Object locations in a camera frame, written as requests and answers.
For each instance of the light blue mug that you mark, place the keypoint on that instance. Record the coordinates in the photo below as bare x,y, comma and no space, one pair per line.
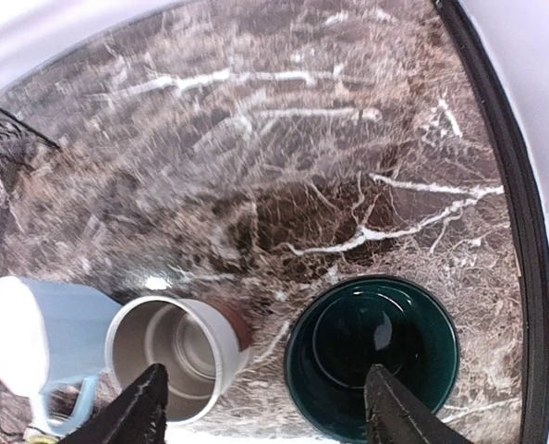
52,335

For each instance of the bright green plate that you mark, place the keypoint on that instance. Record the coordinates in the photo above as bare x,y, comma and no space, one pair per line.
38,438

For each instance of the white cup with brown band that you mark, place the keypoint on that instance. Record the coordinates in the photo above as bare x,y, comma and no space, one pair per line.
203,346

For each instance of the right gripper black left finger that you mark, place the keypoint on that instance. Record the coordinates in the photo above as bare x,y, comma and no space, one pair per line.
137,415

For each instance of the dark green mug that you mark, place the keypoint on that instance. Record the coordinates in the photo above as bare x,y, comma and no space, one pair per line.
354,325

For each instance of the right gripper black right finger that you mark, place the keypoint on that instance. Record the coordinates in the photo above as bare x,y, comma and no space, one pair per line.
395,415

